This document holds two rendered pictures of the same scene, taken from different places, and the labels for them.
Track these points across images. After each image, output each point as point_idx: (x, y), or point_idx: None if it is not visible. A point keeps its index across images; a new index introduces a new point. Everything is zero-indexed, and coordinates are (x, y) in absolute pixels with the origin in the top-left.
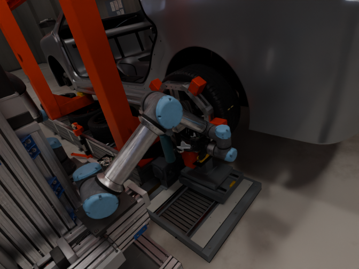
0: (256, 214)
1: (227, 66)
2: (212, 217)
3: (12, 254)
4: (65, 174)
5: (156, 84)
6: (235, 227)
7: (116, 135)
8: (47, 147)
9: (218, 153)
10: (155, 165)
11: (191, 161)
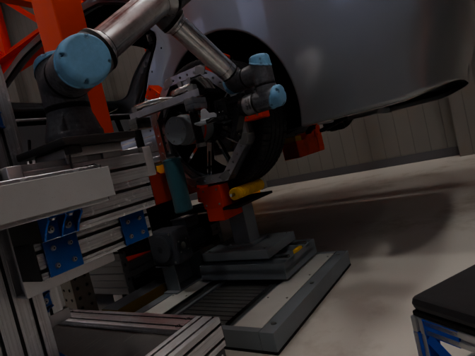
0: (351, 287)
1: None
2: (272, 296)
3: None
4: (10, 109)
5: (156, 88)
6: (317, 308)
7: None
8: None
9: (259, 95)
10: (156, 235)
11: (220, 204)
